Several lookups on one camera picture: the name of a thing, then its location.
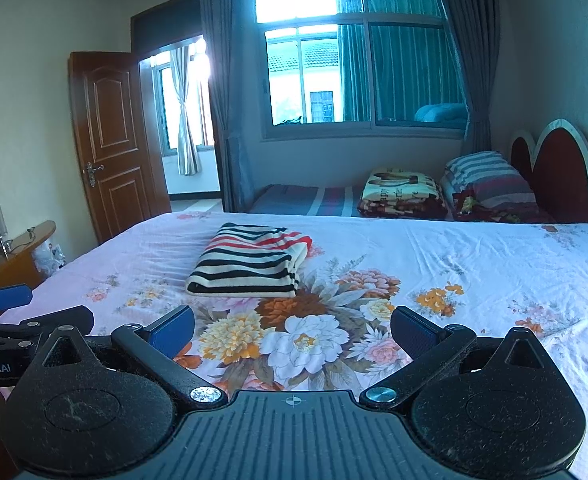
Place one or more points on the side room window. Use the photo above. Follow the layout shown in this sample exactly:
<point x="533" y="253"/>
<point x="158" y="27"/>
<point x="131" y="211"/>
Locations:
<point x="194" y="108"/>

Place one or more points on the wooden tv cabinet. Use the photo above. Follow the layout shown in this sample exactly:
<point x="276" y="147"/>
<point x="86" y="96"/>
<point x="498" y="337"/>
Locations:
<point x="18" y="266"/>

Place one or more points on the folded floral blanket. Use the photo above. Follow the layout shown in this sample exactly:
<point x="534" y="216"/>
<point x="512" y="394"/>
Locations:
<point x="399" y="194"/>

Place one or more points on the striped knit sweater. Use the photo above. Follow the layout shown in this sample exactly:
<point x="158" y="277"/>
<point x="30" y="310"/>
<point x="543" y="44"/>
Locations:
<point x="250" y="262"/>

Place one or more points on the grey curtain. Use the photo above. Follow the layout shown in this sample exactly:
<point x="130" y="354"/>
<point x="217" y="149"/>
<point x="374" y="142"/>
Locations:
<point x="222" y="27"/>
<point x="474" y="27"/>

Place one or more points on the grey curtain right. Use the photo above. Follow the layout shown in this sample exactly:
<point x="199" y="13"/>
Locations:
<point x="474" y="27"/>

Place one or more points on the striped pillow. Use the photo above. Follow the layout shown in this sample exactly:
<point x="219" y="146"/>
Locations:
<point x="492" y="180"/>

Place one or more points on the blue folded quilt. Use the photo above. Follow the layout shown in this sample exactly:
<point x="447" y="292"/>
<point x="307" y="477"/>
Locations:
<point x="441" y="112"/>

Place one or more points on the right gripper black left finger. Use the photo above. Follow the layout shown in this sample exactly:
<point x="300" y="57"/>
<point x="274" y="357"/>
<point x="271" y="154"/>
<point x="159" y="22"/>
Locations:
<point x="153" y="349"/>

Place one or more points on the large bedroom window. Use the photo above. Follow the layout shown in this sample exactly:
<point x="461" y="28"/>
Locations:
<point x="350" y="64"/>

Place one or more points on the brown wooden door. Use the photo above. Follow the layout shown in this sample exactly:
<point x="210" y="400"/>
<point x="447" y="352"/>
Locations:
<point x="117" y="144"/>

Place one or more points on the striped small mattress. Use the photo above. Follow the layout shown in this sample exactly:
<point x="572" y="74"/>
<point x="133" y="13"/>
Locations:
<point x="309" y="201"/>

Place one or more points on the red heart headboard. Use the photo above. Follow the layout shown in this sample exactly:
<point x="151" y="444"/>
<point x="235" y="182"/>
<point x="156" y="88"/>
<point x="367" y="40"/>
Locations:
<point x="555" y="165"/>

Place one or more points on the grey curtain left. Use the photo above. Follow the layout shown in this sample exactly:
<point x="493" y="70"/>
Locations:
<point x="222" y="27"/>

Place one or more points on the white sheer curtain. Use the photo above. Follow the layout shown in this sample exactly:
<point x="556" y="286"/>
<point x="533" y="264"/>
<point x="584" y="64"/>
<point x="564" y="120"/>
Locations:
<point x="188" y="161"/>

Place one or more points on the floral white bed sheet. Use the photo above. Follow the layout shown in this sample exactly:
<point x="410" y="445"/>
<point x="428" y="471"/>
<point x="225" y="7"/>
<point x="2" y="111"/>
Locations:
<point x="335" y="332"/>

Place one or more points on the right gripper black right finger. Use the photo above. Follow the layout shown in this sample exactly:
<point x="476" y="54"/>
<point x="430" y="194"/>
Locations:
<point x="435" y="353"/>

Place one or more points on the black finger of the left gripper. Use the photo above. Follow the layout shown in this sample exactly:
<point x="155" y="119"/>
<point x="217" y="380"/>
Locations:
<point x="14" y="297"/>
<point x="32" y="328"/>

